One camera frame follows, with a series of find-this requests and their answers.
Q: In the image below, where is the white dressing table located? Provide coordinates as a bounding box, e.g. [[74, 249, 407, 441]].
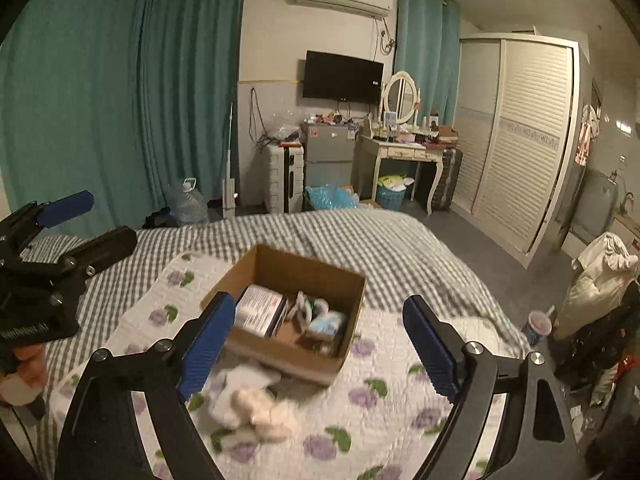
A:
[[357, 132, 447, 214]]

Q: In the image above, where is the dark suitcase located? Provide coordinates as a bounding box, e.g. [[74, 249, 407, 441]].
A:
[[429, 146, 464, 211]]

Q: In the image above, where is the white suitcase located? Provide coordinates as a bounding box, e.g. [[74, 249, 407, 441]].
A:
[[263, 142, 306, 214]]

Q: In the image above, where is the black bag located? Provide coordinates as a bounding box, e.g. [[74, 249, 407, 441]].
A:
[[143, 207, 174, 230]]

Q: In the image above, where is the purple cup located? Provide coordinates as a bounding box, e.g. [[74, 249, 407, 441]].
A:
[[521, 309, 554, 347]]

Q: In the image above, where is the teal curtain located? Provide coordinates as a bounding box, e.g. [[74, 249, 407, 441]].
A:
[[0, 0, 147, 221], [136, 0, 250, 221], [394, 0, 462, 127]]

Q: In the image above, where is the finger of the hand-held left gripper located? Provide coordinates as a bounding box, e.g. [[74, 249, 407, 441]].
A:
[[20, 226, 139, 283], [0, 190, 96, 261]]

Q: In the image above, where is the cream sock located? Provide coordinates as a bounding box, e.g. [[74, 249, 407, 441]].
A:
[[234, 387, 297, 442]]

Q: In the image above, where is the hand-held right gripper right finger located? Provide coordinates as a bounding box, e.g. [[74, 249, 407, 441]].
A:
[[401, 294, 581, 480]]

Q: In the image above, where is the blue plastic bag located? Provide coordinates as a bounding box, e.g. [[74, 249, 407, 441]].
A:
[[304, 182, 361, 211]]

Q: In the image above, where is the white box with red label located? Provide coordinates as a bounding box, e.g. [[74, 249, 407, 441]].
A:
[[234, 284, 289, 337]]

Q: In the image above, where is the white tissue pack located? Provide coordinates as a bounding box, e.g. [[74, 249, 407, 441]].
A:
[[306, 310, 348, 344]]

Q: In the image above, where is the grey washing machine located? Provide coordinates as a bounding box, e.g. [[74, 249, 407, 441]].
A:
[[569, 167, 627, 247]]

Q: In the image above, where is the hanging pink cloth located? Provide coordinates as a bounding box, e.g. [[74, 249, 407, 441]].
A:
[[574, 104, 601, 165]]

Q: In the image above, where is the blue laundry basket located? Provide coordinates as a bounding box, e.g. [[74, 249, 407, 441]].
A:
[[375, 175, 415, 212]]

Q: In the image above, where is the person's left hand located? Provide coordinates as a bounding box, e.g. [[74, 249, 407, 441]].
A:
[[0, 344, 49, 407]]

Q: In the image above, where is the brown cardboard box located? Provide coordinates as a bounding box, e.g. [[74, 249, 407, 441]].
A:
[[200, 244, 367, 387]]

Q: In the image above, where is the white louvred wardrobe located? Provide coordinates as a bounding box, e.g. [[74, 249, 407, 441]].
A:
[[449, 32, 582, 269]]

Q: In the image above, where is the white cloth pile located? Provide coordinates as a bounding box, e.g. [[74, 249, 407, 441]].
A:
[[556, 232, 639, 342]]

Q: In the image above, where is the clear water jug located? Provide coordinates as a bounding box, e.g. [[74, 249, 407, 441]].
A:
[[164, 178, 210, 226]]

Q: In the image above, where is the floral quilted blanket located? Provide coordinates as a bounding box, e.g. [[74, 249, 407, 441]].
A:
[[50, 252, 532, 480]]

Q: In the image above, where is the grey mini fridge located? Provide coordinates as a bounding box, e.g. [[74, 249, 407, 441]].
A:
[[299, 122, 362, 199]]

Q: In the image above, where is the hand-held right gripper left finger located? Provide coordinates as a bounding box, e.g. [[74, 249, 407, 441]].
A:
[[54, 292, 237, 480]]

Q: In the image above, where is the crumpled white plastic bag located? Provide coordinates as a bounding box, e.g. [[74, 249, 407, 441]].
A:
[[294, 291, 329, 322]]

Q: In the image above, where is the white stick vacuum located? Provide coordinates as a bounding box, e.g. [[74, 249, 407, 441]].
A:
[[221, 102, 240, 220]]

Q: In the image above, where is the black television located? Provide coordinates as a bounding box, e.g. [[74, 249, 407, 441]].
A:
[[302, 50, 385, 104]]

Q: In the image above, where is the white oval mirror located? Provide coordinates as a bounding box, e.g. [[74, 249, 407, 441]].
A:
[[381, 71, 422, 129]]

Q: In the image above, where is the grey checkered bed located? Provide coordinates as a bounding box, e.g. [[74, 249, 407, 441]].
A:
[[20, 208, 527, 391]]

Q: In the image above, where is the dark clothes pile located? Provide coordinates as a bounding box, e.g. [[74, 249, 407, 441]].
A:
[[549, 282, 640, 401]]

